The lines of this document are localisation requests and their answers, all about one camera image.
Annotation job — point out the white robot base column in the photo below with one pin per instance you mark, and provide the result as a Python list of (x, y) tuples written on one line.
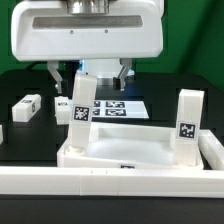
[(101, 68)]

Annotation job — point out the white fence rail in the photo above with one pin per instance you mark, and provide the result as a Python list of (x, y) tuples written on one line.
[(110, 182), (212, 149)]

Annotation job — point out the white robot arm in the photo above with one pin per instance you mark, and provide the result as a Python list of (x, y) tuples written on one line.
[(88, 6)]

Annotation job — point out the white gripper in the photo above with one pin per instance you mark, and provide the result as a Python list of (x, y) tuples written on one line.
[(45, 31)]

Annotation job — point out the white right fence rail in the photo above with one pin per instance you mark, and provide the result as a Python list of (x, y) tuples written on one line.
[(212, 149)]

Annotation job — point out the white desk tabletop tray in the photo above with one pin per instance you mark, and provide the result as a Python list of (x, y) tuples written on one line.
[(125, 146)]

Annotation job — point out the white front fence rail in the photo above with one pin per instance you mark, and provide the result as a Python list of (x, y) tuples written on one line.
[(110, 182)]

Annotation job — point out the white sheet with fiducial tags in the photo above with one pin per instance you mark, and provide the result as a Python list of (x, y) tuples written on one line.
[(120, 109)]

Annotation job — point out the white block at left edge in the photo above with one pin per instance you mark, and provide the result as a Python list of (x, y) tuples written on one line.
[(1, 134)]

